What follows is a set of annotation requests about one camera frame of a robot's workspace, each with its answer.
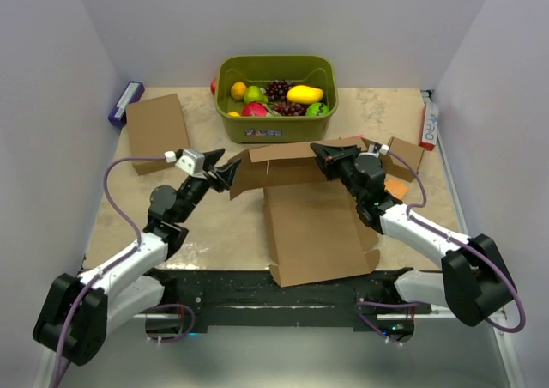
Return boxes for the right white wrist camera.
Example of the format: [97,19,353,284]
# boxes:
[367,143,390,158]

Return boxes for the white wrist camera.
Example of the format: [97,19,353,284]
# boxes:
[164,149,205,176]
[367,143,390,158]

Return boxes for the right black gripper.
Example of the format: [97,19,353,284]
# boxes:
[310,143,365,204]

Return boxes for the orange fruit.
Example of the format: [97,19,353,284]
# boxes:
[230,82,247,101]

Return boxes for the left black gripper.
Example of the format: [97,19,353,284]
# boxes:
[175,149,240,223]

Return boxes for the red white toothpaste box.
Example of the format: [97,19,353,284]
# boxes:
[419,101,439,151]

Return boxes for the olive green plastic bin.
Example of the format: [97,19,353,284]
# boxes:
[214,54,339,143]

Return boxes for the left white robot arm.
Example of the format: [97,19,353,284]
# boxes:
[33,149,241,366]

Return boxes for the closed brown cardboard box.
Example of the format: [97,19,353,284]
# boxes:
[125,94,190,158]

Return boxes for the red fruit behind bin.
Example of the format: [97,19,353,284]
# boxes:
[210,78,217,96]

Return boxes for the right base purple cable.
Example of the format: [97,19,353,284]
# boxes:
[352,297,417,345]

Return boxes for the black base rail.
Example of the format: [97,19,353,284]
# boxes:
[147,269,431,341]

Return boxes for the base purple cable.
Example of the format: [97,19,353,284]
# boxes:
[352,297,417,345]
[145,304,197,344]

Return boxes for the brown cardboard paper box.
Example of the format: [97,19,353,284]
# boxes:
[230,142,380,288]

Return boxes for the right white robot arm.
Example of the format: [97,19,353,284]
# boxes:
[310,142,525,332]

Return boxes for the upper purple grapes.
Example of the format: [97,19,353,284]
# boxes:
[265,79,293,102]

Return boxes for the purple grapes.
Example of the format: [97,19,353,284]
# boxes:
[265,79,293,102]
[271,100,309,117]

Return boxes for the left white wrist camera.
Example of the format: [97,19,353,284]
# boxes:
[164,149,205,176]

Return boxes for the pink sponge block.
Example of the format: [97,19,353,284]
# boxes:
[338,134,363,140]

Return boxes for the purple white box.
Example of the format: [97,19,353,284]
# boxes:
[108,81,145,129]

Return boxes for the orange sponge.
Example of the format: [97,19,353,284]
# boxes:
[385,178,409,200]

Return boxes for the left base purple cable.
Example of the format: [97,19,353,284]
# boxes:
[145,304,197,344]

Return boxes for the green pear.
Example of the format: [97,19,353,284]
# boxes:
[243,85,268,104]

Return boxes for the pink dragon fruit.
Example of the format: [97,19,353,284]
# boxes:
[241,101,273,118]

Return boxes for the small brown cardboard box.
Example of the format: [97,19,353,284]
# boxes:
[386,136,425,182]

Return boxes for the lower purple grapes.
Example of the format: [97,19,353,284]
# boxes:
[271,100,309,117]

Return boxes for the yellow mango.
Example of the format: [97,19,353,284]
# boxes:
[286,85,323,105]

